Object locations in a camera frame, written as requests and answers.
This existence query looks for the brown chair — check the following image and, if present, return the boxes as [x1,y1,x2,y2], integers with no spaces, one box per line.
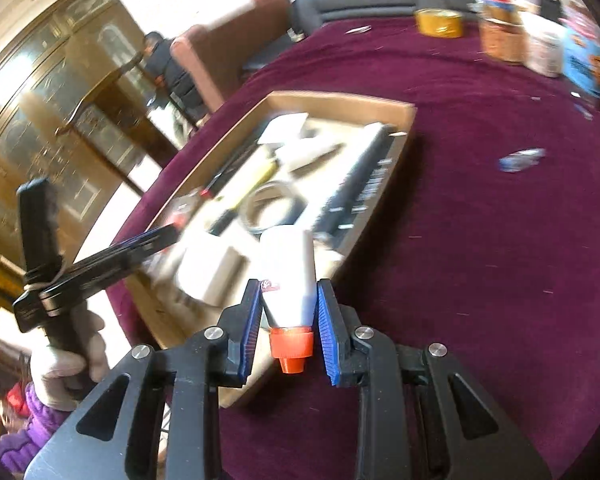
[170,0,293,116]

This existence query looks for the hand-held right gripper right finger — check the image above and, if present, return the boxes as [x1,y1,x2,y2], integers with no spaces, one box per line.
[316,278,553,480]

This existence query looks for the clear tape roll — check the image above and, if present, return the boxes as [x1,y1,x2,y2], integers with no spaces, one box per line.
[237,180,303,236]

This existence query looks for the yellow utility knife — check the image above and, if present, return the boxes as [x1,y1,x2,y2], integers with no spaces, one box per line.
[207,147,281,236]

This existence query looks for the person's left forearm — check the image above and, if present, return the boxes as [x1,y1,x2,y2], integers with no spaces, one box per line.
[0,380,61,476]

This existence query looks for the white rectangular box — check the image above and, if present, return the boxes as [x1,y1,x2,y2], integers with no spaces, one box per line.
[177,232,251,306]

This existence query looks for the black marker with red ends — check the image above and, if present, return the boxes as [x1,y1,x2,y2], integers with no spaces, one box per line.
[195,137,263,201]

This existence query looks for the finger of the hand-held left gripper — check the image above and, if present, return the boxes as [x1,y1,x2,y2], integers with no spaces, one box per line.
[107,224,181,273]

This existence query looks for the shallow cardboard box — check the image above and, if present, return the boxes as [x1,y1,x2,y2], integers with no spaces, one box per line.
[105,90,418,408]

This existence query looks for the small blue tube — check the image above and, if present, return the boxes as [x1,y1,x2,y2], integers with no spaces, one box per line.
[497,147,548,173]

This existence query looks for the burgundy velvet tablecloth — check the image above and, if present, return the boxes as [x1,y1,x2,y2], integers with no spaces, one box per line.
[105,15,600,480]

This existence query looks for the white flat box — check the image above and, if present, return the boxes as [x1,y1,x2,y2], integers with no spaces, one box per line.
[275,137,346,171]

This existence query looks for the yellow tape roll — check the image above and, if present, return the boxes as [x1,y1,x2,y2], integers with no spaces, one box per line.
[414,7,466,39]

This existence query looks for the white glue bottle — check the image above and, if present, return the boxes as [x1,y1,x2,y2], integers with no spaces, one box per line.
[257,225,317,376]

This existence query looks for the black keypad device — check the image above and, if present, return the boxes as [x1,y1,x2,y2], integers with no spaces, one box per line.
[312,122,398,251]

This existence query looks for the white patterned jar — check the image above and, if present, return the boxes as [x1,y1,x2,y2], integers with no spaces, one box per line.
[522,12,566,78]

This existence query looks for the orange labelled clear jar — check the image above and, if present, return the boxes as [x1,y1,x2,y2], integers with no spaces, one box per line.
[479,7,526,66]

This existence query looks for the wooden glass cabinet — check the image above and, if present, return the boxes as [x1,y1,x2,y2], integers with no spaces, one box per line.
[0,0,181,271]

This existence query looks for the person's left hand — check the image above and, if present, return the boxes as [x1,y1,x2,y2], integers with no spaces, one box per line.
[30,310,111,413]

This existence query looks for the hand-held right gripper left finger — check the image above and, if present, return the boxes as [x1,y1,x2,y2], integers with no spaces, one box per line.
[22,277,263,480]

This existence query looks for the blue labelled jar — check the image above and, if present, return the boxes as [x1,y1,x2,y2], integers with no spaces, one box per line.
[562,5,600,98]

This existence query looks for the dark wooden side table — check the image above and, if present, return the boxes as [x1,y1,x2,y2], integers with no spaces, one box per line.
[55,62,201,196]

